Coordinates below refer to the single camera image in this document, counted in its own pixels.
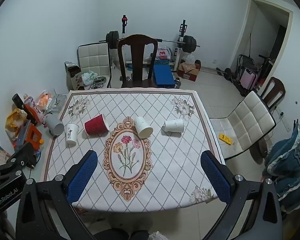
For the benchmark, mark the white barbell rack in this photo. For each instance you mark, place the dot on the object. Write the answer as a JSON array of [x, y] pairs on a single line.
[[180, 45]]

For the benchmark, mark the yellow tool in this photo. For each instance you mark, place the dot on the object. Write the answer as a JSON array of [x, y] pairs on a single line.
[[225, 139]]

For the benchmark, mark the orange plastic bag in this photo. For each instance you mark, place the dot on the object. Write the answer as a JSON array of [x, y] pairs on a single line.
[[44, 100]]

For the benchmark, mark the yellow plastic bag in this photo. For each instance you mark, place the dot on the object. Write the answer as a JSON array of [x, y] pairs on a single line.
[[15, 121]]

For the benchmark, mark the clear glass tray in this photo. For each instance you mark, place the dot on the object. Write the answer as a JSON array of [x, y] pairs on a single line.
[[56, 103]]

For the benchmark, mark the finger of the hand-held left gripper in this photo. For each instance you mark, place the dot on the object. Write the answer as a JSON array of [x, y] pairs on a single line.
[[23, 155]]

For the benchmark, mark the door frame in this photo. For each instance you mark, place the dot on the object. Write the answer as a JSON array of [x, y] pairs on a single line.
[[246, 30]]

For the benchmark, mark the red ribbed paper cup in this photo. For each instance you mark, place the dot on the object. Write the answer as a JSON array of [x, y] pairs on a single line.
[[96, 125]]

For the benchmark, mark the floral printed tablecloth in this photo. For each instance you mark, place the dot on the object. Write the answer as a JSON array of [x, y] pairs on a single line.
[[165, 160]]

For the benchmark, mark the metal dumbbell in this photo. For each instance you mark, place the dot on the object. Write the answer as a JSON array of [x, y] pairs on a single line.
[[178, 83]]

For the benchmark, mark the black and orange tool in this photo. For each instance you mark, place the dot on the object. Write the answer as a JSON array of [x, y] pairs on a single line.
[[21, 103]]

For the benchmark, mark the teal ruffled blanket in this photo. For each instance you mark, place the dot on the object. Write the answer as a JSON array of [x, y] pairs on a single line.
[[290, 165]]

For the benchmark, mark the grey paper cup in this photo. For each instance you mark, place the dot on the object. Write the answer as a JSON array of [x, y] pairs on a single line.
[[52, 125]]

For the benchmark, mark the small black dumbbell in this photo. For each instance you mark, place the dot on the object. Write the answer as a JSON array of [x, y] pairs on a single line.
[[226, 73]]

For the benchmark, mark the clear plastic bag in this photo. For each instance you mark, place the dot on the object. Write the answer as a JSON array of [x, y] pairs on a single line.
[[190, 58]]

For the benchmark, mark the blue padded bench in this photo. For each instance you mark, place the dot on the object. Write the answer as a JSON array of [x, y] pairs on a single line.
[[163, 76]]

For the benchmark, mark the printed paper packet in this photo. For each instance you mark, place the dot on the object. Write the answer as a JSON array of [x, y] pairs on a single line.
[[0, 157]]

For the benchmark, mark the black kick scooter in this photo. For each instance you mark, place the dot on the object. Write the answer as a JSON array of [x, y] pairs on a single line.
[[266, 65]]

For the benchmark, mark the metal bowl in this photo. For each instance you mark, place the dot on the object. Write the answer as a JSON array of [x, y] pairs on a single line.
[[100, 81]]

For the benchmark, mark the white power strip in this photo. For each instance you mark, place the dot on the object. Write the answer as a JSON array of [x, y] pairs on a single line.
[[283, 120]]

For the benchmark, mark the printed cardboard box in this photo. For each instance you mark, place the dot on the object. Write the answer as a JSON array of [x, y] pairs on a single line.
[[73, 77]]

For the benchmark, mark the white padded chair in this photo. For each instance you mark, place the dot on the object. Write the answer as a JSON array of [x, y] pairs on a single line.
[[93, 57], [247, 120]]

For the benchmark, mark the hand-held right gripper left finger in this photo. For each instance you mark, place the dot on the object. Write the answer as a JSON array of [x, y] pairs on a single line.
[[81, 177]]

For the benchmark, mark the red and white plastic bag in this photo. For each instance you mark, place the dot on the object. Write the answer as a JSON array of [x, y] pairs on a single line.
[[163, 54]]

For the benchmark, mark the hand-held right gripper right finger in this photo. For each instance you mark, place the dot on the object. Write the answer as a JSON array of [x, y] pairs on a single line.
[[216, 177]]

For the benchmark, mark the clear plastic bottle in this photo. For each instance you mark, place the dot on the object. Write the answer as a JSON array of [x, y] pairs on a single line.
[[32, 105]]

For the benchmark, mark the white speckled paper cup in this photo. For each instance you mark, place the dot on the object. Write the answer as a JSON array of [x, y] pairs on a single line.
[[173, 125], [142, 127]]

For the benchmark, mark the black folding cart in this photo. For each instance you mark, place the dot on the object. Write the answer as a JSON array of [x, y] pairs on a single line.
[[243, 62]]

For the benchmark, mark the dark wooden chair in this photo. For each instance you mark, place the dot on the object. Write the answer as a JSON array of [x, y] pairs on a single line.
[[137, 55], [275, 90]]

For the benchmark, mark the pink suitcase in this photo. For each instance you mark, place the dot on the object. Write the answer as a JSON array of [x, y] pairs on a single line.
[[248, 78]]

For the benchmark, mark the white cup with green print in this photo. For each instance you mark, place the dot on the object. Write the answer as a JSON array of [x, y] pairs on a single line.
[[71, 133]]

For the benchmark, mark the brown cardboard box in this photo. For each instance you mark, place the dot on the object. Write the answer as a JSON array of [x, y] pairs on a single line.
[[188, 72]]

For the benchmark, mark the green and white plastic bag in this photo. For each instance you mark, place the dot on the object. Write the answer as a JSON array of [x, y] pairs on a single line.
[[88, 77]]

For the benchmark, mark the black barbell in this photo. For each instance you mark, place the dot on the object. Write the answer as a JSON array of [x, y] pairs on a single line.
[[190, 44]]

